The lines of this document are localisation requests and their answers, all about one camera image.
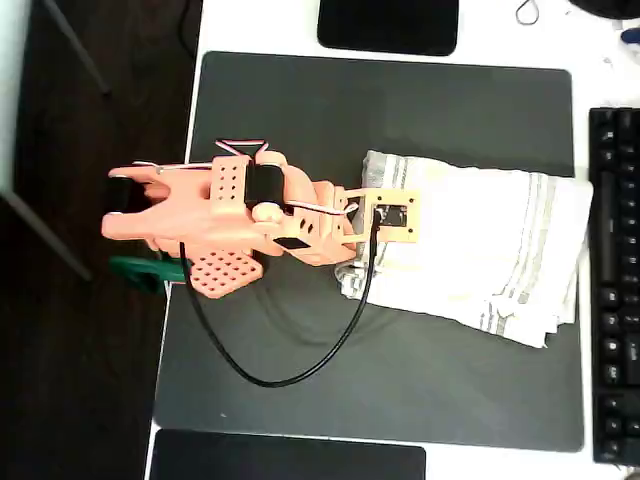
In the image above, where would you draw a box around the green table clamp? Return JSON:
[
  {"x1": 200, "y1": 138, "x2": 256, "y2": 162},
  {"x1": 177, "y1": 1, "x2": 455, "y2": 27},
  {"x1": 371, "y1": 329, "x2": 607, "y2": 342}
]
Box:
[{"x1": 108, "y1": 253, "x2": 187, "y2": 297}]

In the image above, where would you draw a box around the white grey-striped towel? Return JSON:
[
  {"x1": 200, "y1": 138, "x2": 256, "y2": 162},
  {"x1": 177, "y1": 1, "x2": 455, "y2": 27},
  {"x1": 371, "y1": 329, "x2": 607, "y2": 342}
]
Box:
[{"x1": 333, "y1": 149, "x2": 596, "y2": 350}]

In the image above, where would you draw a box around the black camera cable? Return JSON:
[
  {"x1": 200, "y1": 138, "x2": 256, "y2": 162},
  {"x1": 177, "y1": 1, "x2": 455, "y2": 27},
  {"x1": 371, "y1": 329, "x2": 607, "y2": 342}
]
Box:
[{"x1": 178, "y1": 206, "x2": 382, "y2": 389}]

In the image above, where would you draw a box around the thin grey wire loop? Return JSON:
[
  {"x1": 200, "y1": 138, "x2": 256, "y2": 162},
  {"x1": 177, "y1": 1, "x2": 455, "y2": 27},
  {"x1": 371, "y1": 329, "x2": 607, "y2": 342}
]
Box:
[{"x1": 515, "y1": 0, "x2": 543, "y2": 26}]

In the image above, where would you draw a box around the white furniture panel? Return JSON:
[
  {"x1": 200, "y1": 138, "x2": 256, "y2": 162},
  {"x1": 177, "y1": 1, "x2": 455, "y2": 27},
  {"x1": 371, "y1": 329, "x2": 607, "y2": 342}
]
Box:
[{"x1": 0, "y1": 0, "x2": 95, "y2": 282}]

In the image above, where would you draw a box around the red white servo wire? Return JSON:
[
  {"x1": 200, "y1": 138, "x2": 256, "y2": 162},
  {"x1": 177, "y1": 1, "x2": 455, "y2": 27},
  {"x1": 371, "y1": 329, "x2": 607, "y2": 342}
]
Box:
[{"x1": 214, "y1": 136, "x2": 274, "y2": 162}]

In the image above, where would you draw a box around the grey metal leg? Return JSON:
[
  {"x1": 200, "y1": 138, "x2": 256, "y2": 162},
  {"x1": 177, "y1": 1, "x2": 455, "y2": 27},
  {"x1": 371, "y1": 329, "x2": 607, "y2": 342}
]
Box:
[{"x1": 46, "y1": 0, "x2": 113, "y2": 97}]

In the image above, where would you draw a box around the large dark grey desk mat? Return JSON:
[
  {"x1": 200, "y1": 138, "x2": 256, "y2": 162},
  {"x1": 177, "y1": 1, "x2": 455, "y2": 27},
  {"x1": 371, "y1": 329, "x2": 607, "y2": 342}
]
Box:
[{"x1": 151, "y1": 49, "x2": 587, "y2": 454}]

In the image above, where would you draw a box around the beige wrist camera mount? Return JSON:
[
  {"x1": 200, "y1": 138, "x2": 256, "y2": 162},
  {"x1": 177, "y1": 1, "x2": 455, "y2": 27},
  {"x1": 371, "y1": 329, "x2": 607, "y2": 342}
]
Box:
[{"x1": 355, "y1": 188, "x2": 423, "y2": 245}]

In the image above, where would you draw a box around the black rectangular mat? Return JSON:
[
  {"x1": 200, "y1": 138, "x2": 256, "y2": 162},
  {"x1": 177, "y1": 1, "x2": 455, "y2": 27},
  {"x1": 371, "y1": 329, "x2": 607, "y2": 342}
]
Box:
[{"x1": 147, "y1": 428, "x2": 428, "y2": 480}]

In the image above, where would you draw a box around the dark rounded object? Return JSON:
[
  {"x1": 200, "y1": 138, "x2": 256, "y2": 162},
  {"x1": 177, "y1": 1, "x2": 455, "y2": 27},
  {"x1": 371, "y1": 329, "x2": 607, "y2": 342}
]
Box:
[{"x1": 568, "y1": 0, "x2": 640, "y2": 22}]

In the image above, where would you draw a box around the black computer keyboard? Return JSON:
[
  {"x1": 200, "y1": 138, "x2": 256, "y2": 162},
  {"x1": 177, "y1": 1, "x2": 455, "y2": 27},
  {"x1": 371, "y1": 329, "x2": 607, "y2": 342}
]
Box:
[{"x1": 587, "y1": 105, "x2": 640, "y2": 467}]

